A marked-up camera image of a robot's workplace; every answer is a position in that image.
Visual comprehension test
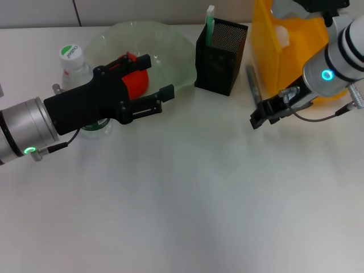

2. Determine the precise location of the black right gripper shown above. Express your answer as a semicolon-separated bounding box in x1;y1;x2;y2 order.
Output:
249;76;319;130

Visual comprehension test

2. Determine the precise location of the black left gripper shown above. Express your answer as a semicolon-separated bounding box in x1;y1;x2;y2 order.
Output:
44;53;175;136

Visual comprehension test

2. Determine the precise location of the red-orange toy orange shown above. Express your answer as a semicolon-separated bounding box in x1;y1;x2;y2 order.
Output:
109;51;150;100

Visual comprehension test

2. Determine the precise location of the green utility knife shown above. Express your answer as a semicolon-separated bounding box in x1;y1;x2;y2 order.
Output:
205;5;216;48

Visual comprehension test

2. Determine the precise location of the green label water bottle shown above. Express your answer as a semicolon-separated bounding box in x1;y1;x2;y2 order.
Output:
59;44;113;140

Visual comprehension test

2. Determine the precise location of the pale green glass fruit plate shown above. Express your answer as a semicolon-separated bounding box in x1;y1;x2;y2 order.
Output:
85;19;197;97

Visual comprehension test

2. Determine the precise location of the black mesh pen holder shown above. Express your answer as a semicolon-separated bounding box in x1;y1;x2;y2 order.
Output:
194;17;249;97

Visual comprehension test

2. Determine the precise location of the yellow plastic storage bin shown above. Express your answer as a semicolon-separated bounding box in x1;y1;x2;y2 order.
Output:
251;0;356;103

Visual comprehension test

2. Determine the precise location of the right gripper connector cable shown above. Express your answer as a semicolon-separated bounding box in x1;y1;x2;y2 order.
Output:
278;82;364;122

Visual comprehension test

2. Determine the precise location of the gripper connector cable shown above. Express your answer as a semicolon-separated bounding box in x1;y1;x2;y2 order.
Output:
30;126;80;162
278;82;364;122

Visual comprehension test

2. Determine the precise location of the left gripper connector cable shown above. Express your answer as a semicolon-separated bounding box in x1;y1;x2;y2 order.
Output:
30;126;80;162

